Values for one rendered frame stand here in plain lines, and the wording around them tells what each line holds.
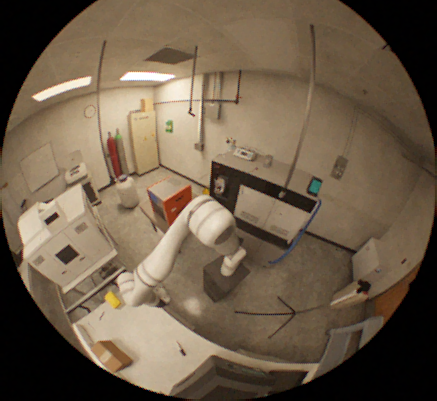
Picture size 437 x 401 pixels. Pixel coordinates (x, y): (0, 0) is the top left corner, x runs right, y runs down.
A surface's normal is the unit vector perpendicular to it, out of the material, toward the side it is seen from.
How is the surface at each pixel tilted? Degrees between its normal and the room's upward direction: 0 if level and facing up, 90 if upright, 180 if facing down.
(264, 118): 90
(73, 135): 90
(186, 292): 0
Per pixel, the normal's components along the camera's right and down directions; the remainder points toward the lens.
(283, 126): -0.54, 0.41
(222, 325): 0.09, -0.84
